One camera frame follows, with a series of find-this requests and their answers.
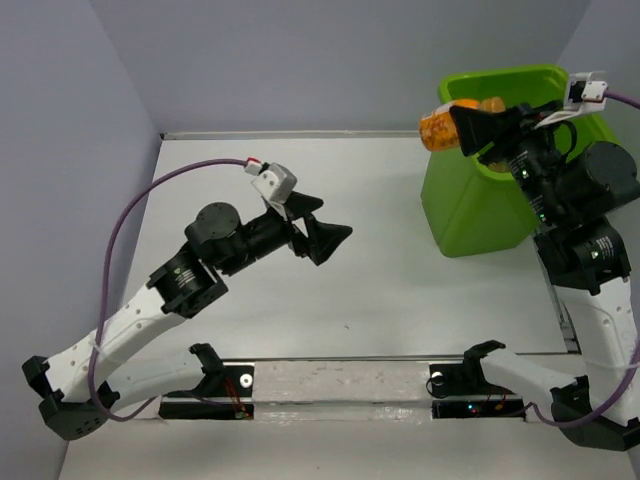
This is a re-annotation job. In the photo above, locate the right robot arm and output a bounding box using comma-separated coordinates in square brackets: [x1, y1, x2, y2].
[443, 101, 639, 452]

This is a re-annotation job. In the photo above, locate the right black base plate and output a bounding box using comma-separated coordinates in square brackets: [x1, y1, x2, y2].
[425, 363, 526, 420]

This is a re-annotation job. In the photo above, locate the green plastic bin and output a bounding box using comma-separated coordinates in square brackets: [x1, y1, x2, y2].
[421, 65, 639, 257]

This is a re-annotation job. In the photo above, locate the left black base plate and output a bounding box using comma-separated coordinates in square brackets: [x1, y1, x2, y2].
[158, 362, 255, 421]

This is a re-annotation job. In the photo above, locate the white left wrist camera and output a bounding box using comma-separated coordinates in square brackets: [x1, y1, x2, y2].
[251, 163, 298, 220]

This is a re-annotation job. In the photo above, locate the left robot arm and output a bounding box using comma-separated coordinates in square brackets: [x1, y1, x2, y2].
[22, 192, 353, 441]

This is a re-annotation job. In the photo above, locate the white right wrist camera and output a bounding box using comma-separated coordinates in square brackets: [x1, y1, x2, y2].
[536, 71, 608, 129]

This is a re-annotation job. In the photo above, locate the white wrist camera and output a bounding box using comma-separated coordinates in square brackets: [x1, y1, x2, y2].
[536, 71, 608, 129]
[251, 163, 298, 220]

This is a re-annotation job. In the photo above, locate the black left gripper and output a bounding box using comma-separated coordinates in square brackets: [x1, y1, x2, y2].
[221, 191, 352, 277]

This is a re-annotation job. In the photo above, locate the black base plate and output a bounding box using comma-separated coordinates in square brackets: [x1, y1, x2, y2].
[425, 363, 526, 420]
[158, 362, 255, 421]

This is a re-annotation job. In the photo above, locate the short orange juice bottle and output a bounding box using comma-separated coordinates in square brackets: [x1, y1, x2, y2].
[419, 97, 506, 160]

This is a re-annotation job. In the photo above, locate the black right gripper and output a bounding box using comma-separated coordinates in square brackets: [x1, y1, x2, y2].
[453, 100, 567, 226]

